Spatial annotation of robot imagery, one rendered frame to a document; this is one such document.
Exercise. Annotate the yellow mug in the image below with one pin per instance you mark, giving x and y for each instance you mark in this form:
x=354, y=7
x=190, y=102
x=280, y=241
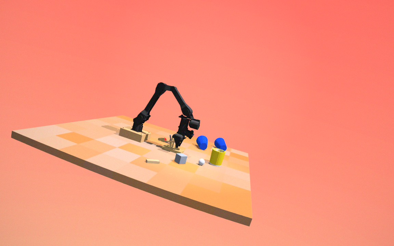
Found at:
x=217, y=157

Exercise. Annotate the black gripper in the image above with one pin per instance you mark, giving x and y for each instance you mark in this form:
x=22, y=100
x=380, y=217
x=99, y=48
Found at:
x=179, y=137

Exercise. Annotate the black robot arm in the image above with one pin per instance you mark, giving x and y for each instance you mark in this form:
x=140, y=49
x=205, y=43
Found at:
x=161, y=88

